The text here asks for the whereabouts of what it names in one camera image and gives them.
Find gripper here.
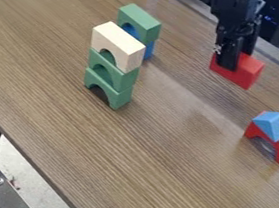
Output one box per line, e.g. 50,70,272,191
205,7,266,76

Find blue triangular block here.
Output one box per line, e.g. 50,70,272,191
247,107,279,144

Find green arch block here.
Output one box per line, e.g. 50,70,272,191
81,46,144,96
112,0,166,48
78,66,138,114

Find cream arch block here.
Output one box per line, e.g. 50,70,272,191
84,18,152,77

